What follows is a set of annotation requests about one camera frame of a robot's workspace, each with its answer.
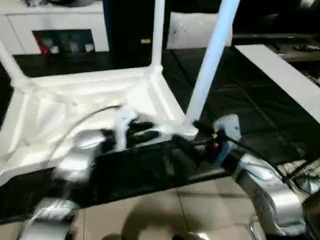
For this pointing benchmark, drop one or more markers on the white plastic table top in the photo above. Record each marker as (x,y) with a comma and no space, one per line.
(62,100)

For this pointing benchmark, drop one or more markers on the dark low tv bench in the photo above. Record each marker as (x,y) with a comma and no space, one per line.
(295,55)

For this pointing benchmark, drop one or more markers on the white flat board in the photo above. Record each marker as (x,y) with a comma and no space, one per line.
(280,70)

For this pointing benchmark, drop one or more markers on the brown woven stool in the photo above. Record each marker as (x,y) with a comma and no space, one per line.
(312,217)

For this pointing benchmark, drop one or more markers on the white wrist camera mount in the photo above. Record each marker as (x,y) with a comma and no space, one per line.
(230,127)
(123,125)

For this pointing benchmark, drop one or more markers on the black remote control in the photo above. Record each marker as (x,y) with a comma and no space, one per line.
(305,47)

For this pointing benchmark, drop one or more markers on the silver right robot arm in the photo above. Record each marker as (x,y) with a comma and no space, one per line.
(270,185)

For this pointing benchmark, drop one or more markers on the black cabinet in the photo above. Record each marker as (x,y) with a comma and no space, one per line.
(130,30)

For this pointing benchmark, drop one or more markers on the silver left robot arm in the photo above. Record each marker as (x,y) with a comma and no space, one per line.
(75,160)

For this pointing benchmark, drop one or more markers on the small tan label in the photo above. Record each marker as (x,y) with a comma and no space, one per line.
(145,41)

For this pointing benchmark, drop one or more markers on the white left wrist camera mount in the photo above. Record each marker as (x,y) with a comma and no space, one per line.
(123,125)

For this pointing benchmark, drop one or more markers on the grey round appliance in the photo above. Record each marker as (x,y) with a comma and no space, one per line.
(70,2)

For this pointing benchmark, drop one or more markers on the grey stand base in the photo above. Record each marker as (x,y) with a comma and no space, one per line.
(310,185)

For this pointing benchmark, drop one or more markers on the white cabinet with glass doors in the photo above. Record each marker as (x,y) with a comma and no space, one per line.
(50,22)

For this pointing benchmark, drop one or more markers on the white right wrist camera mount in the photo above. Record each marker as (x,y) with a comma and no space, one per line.
(230,127)

